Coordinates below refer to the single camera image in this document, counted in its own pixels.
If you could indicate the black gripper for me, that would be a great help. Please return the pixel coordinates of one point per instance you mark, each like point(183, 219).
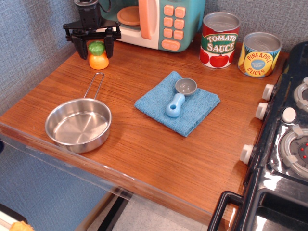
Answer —
point(93, 26)

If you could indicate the orange toy carrot green top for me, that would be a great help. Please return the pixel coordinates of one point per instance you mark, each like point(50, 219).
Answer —
point(97, 55)

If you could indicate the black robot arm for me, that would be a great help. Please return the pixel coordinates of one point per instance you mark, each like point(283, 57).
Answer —
point(83, 2)

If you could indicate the teal toy microwave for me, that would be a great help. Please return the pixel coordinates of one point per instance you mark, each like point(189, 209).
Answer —
point(167, 25)

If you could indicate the stainless steel pan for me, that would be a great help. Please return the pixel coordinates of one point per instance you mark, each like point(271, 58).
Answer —
point(79, 125)

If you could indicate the blue folded cloth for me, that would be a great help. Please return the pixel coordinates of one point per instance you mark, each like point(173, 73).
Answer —
point(194, 110)

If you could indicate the blue grey measuring scoop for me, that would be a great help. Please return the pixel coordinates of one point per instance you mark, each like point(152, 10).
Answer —
point(184, 87)

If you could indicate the tomato sauce can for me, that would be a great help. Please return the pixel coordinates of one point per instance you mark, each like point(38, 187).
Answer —
point(219, 38)

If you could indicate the clear acrylic table guard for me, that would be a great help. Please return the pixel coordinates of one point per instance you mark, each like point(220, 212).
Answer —
point(56, 190)

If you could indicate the pineapple slices can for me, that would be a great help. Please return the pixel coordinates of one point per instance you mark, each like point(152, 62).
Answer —
point(259, 54)

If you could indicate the white stove knob middle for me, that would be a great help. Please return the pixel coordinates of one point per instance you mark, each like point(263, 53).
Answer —
point(261, 110)

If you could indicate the white stove knob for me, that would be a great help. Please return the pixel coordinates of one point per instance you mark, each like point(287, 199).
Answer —
point(246, 153)
point(261, 110)
point(267, 92)

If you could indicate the white stove knob far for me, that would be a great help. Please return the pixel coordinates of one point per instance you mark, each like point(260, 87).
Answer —
point(267, 92)

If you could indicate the white stove knob near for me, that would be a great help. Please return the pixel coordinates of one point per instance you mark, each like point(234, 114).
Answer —
point(246, 153)

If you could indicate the black toy stove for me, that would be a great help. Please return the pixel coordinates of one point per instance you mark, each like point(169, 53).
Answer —
point(275, 194)

